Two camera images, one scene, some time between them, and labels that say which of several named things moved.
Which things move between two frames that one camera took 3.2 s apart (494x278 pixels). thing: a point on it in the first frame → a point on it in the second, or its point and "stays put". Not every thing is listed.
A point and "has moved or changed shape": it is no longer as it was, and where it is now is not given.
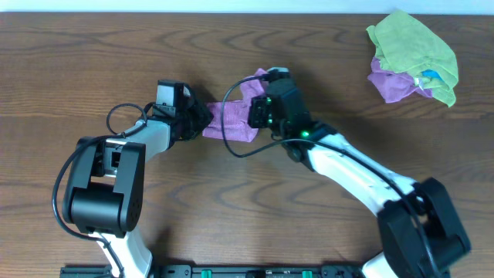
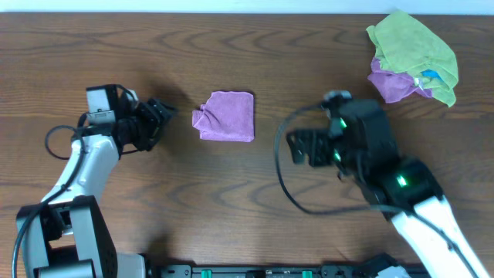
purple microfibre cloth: x=235 y=112 has moved or changed shape
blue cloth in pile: x=431 y=74 stays put
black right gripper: x=258 y=105 → x=319 y=138
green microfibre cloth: x=404 y=44 stays put
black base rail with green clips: x=228 y=271 stays put
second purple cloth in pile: x=394 y=87 stays put
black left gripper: x=194 y=119 → x=150 y=121
